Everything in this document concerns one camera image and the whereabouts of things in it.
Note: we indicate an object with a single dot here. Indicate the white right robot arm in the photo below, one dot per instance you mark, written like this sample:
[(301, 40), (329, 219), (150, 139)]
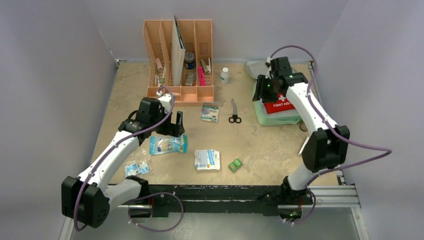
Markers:
[(324, 150)]

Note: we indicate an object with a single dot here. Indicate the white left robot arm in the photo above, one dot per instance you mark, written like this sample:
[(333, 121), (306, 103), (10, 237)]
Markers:
[(88, 198)]

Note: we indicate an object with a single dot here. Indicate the clear bag blue packets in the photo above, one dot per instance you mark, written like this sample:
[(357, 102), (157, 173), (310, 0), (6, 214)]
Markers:
[(137, 168)]

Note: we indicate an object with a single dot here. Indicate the pink tube in organizer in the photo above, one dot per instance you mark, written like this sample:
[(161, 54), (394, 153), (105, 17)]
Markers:
[(159, 65)]

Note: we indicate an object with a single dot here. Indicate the grey stapler in organizer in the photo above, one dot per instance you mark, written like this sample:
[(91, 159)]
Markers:
[(206, 65)]

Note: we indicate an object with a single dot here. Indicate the pink item in organizer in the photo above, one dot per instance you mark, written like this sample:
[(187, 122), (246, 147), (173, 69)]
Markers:
[(201, 76)]

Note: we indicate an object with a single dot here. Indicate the small grey box organizer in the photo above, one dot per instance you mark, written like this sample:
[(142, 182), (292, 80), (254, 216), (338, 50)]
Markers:
[(190, 77)]

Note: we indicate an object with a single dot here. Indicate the brown bottle orange cap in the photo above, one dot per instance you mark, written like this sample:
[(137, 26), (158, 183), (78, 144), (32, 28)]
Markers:
[(303, 127)]

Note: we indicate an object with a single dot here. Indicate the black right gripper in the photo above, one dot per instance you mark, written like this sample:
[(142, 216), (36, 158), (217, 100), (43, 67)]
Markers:
[(260, 91)]

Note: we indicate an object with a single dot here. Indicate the small white bottle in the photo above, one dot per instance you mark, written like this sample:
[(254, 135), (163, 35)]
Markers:
[(224, 76)]

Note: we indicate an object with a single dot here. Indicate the black handled scissors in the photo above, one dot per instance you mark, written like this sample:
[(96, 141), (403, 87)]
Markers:
[(234, 118)]

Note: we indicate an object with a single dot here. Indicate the peach desk organizer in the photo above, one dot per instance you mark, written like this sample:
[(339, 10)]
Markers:
[(197, 35)]

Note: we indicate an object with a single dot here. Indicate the small green medicine box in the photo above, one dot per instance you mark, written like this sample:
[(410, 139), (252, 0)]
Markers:
[(235, 165)]

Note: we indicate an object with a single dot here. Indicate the red zipper pouch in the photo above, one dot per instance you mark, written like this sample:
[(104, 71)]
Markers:
[(282, 104)]

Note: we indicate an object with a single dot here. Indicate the white board in organizer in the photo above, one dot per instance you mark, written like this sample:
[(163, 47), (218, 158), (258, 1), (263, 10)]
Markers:
[(177, 54)]

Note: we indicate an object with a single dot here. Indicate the blue cotton swab bag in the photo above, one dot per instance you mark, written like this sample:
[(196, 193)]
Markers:
[(159, 145)]

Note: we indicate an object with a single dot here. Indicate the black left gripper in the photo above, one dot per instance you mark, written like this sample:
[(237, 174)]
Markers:
[(174, 130)]

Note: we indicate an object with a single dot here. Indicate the white gauze dressing packet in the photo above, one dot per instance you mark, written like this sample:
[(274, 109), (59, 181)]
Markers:
[(208, 159)]

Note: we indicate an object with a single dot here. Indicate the mint green case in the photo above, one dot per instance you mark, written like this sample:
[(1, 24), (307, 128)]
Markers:
[(289, 117)]

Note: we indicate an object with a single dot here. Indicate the dark round jar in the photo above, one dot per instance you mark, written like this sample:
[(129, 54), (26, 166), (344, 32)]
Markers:
[(189, 60)]

